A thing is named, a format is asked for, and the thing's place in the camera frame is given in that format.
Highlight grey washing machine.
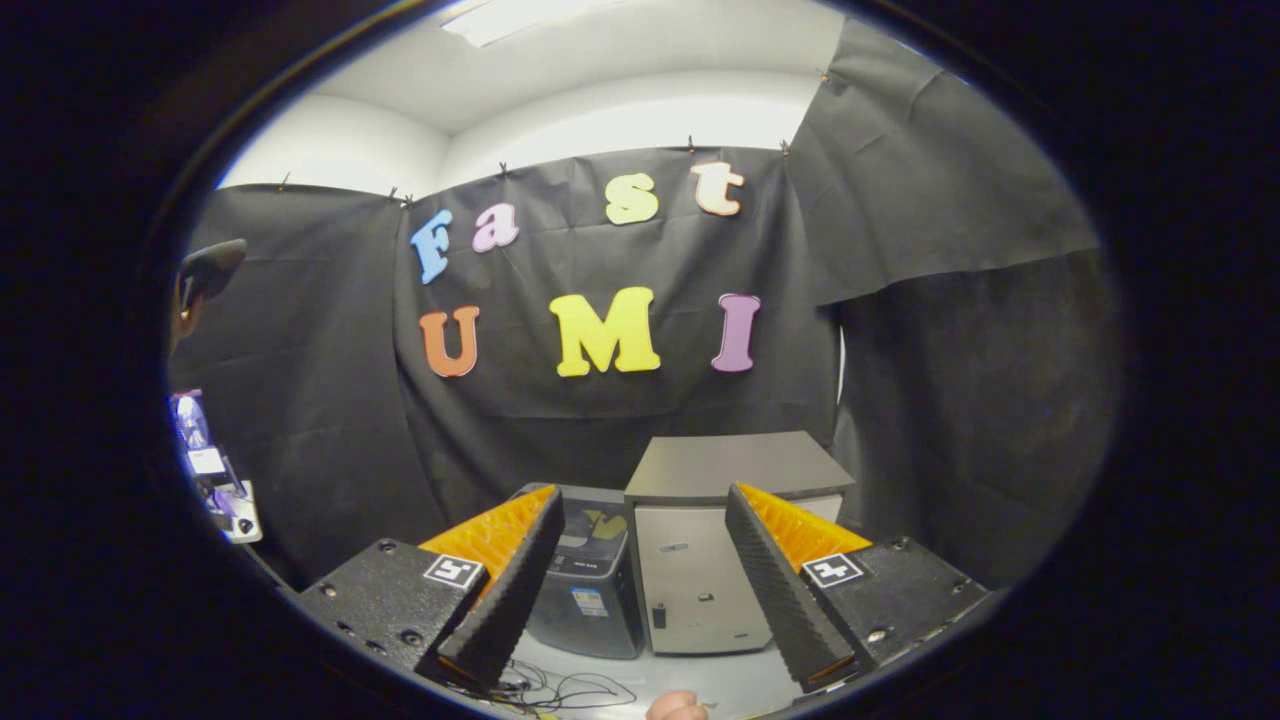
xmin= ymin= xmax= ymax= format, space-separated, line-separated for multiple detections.
xmin=510 ymin=483 xmax=646 ymax=661

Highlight dark rounded object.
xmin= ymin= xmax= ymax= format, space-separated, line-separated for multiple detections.
xmin=176 ymin=238 xmax=249 ymax=347

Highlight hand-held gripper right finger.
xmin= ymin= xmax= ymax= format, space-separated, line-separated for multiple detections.
xmin=724 ymin=481 xmax=993 ymax=694

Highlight ceiling light panel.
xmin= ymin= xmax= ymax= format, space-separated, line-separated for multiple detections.
xmin=440 ymin=0 xmax=623 ymax=49

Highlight black floor cables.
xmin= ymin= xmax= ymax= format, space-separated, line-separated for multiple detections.
xmin=445 ymin=658 xmax=639 ymax=715

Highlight grey metal cabinet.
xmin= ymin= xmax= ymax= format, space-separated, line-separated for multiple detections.
xmin=624 ymin=430 xmax=857 ymax=657

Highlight white device with label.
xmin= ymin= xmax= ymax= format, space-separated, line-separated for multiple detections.
xmin=168 ymin=390 xmax=264 ymax=546

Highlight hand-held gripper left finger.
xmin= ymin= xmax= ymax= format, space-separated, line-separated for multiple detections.
xmin=295 ymin=485 xmax=566 ymax=693

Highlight dark washing machine lid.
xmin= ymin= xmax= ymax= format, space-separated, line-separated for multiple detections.
xmin=515 ymin=483 xmax=633 ymax=579

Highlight black backdrop cloth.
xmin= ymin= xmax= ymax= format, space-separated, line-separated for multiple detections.
xmin=165 ymin=15 xmax=1126 ymax=591

